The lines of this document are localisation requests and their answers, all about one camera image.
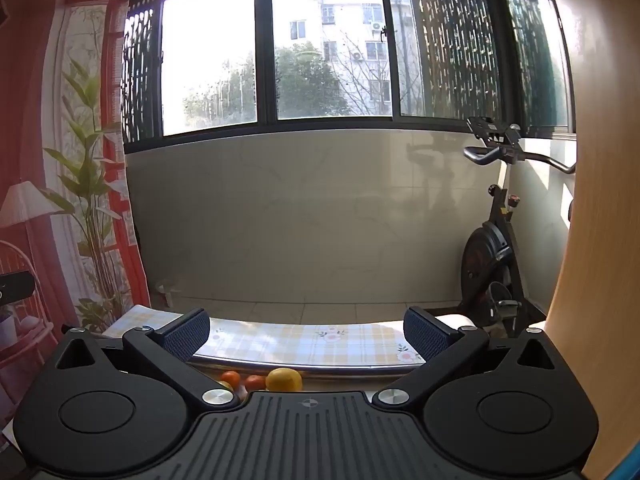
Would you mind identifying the printed wall tapestry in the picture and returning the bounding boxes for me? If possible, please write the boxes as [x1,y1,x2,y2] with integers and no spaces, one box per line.
[0,0,151,441]

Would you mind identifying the white paper roll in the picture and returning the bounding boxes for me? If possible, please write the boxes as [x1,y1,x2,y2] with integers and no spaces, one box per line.
[437,313,476,331]

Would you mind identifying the silver metal tube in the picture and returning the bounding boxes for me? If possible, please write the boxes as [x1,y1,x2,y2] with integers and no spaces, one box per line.
[190,352,428,376]

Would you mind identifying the black exercise bike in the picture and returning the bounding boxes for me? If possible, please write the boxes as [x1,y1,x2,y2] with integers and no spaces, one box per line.
[460,116,576,338]

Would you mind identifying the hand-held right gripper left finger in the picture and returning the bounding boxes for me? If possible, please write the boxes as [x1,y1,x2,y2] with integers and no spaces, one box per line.
[47,308,241,408]

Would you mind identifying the plaid floral tablecloth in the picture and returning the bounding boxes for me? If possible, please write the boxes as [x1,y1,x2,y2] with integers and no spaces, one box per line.
[102,304,431,398]

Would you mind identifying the large yellow grapefruit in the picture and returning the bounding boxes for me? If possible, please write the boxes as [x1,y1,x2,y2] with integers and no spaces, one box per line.
[265,367,304,393]

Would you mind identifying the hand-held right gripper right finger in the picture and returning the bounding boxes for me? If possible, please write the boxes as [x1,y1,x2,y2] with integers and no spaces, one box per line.
[372,306,561,408]

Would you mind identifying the light wooden board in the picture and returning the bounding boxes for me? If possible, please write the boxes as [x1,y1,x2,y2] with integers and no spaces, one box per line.
[542,0,640,480]

